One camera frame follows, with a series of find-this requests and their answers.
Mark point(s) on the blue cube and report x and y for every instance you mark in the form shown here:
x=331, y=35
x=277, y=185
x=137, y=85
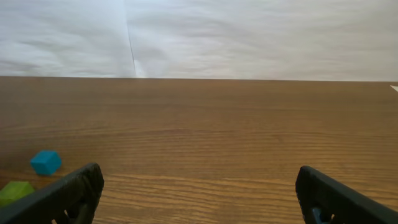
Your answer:
x=46, y=162

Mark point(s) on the green cube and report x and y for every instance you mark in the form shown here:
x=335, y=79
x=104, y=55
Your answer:
x=15, y=191

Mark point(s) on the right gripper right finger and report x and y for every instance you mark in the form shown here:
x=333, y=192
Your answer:
x=329, y=199

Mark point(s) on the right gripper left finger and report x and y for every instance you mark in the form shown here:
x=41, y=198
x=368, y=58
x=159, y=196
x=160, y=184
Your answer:
x=62, y=202

